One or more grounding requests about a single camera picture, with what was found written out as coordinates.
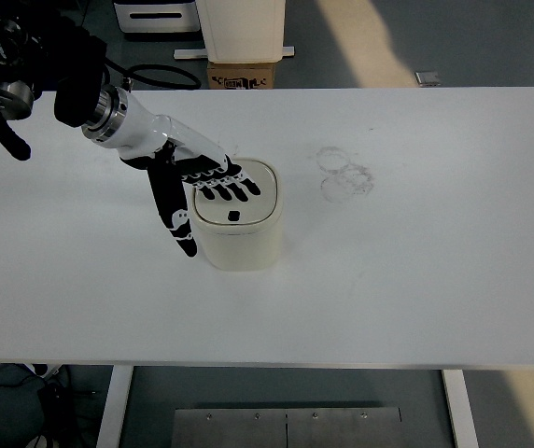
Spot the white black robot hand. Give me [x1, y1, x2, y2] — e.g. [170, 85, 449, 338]
[104, 94, 262, 259]

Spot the cream trash bin with lid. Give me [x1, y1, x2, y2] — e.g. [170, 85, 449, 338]
[190, 158, 285, 273]

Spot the large white plastic bin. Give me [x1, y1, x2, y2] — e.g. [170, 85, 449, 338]
[196, 0, 288, 64]

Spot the white flat foot bar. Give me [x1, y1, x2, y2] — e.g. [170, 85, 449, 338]
[174, 45, 297, 61]

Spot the brown cardboard box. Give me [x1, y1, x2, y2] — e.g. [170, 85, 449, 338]
[207, 61, 276, 90]

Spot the white appliance with dark slot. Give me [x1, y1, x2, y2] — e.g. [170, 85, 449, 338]
[113, 0, 202, 35]

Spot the small grey floor object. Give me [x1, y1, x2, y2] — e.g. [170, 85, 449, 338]
[415, 70, 443, 88]

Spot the white table leg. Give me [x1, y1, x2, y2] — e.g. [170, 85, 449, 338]
[95, 366, 134, 448]
[441, 370, 481, 448]

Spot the black cable bundle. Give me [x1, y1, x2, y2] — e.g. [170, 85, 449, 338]
[0, 362, 110, 448]

